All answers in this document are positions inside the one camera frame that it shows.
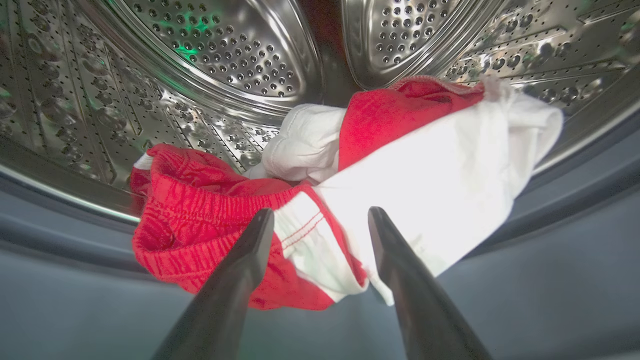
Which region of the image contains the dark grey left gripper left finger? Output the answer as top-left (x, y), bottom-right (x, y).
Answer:
top-left (152, 207), bottom-right (275, 360)

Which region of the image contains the steel washing machine drum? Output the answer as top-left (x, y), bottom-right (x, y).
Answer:
top-left (0, 0), bottom-right (640, 221)

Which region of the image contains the red and white garment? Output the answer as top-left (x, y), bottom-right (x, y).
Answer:
top-left (130, 75), bottom-right (565, 311)

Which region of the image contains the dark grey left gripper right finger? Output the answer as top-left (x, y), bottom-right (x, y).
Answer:
top-left (367, 206), bottom-right (493, 360)

